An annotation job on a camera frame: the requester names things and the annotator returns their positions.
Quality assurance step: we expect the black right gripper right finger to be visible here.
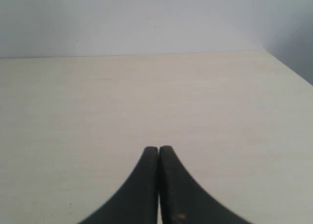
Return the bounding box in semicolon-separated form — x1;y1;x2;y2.
159;146;249;224

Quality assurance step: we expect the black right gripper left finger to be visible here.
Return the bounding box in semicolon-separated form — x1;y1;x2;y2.
81;146;159;224

